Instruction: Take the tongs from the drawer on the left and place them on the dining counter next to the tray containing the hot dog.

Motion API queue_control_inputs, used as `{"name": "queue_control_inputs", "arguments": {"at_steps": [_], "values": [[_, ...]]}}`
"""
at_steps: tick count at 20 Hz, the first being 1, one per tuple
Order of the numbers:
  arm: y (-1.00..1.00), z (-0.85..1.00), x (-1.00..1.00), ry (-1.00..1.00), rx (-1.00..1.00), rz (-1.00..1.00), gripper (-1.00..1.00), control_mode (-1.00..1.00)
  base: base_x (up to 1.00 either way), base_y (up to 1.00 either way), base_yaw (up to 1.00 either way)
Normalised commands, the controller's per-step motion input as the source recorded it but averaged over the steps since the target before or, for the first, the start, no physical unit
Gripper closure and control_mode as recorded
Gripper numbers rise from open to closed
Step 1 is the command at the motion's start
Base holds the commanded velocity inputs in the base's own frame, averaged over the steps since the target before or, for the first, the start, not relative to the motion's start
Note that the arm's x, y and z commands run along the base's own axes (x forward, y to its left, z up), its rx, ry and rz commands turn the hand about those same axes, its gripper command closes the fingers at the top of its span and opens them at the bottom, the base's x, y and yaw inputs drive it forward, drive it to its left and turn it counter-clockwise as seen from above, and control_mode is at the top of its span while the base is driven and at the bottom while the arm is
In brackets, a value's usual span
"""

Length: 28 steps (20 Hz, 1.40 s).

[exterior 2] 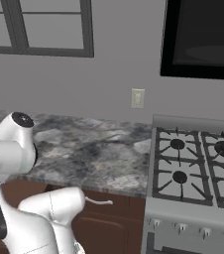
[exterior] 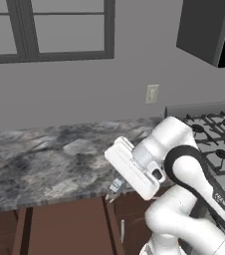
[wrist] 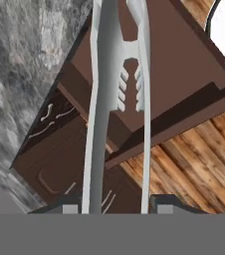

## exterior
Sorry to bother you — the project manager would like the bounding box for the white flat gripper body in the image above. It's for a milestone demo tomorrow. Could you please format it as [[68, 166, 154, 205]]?
[[104, 135, 161, 202]]

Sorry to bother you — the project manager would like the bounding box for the brown cabinet door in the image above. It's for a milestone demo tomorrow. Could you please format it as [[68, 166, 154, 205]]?
[[112, 188, 172, 255]]

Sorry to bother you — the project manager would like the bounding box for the wide brown cabinet front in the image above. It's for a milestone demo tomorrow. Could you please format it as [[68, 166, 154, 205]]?
[[19, 197, 122, 255]]

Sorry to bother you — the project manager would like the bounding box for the grey gas stove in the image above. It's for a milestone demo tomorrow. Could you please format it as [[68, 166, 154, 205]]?
[[163, 100, 225, 213]]

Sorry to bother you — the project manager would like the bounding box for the dark grey framed window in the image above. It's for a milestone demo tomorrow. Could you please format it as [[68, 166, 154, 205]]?
[[0, 0, 116, 65]]

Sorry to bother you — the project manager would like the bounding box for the white cabinet handle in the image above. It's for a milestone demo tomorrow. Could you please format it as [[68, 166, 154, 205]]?
[[119, 218, 125, 244]]

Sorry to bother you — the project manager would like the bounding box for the cream wall switch plate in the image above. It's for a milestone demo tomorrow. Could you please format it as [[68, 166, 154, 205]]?
[[145, 84, 160, 105]]

